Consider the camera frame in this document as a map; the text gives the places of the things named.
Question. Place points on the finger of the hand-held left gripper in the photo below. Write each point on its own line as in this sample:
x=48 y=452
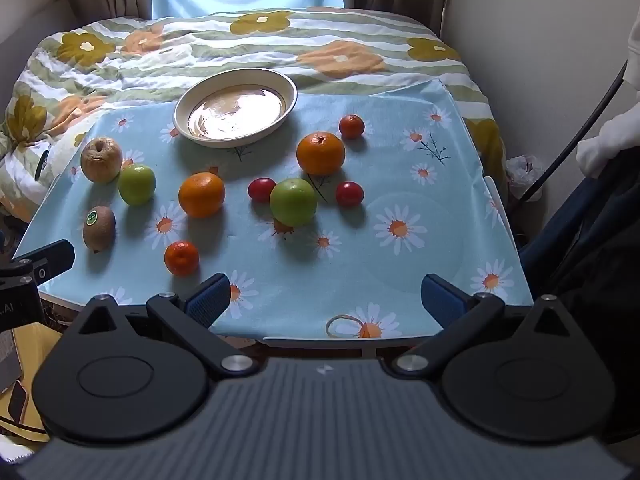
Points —
x=50 y=259

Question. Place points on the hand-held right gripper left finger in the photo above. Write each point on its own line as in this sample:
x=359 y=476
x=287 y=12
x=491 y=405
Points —
x=212 y=300

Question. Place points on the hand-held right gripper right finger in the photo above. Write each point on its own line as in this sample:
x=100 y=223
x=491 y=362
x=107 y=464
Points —
x=440 y=296

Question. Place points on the brown kiwi with sticker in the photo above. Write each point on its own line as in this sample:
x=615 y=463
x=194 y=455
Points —
x=99 y=230

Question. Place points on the wrinkled brown apple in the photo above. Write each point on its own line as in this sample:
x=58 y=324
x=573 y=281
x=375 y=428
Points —
x=101 y=160

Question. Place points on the small green apple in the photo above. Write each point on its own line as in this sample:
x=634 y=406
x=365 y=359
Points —
x=136 y=185

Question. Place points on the red cherry tomato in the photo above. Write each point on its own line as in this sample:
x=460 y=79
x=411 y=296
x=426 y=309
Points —
x=260 y=190
x=349 y=194

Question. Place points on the large green apple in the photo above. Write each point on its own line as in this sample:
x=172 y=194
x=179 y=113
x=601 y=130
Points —
x=293 y=202

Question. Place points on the cream ceramic bowl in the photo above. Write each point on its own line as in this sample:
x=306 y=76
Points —
x=235 y=110

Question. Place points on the small black object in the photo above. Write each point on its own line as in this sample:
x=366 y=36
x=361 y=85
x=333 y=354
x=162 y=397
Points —
x=43 y=160

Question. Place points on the beige rubber band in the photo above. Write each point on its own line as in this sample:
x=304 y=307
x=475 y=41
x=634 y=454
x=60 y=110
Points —
x=327 y=327

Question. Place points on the blue daisy tablecloth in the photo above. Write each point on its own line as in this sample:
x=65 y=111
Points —
x=400 y=170

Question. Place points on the white plastic bag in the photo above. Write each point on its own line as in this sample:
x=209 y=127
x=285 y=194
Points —
x=525 y=172

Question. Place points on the dark garment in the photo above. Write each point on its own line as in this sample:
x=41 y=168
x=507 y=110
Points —
x=600 y=260

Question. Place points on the large orange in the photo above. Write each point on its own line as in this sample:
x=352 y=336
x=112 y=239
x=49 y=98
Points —
x=320 y=154

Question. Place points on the small reddish mandarin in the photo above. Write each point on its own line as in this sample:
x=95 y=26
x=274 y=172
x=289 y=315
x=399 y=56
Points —
x=352 y=126

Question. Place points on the black curved tube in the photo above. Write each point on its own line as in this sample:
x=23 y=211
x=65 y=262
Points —
x=582 y=127

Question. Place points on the white garment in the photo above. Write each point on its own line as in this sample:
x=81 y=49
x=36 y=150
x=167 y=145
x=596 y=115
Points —
x=607 y=145

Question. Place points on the floral striped blanket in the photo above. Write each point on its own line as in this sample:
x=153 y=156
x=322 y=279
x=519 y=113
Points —
x=210 y=45

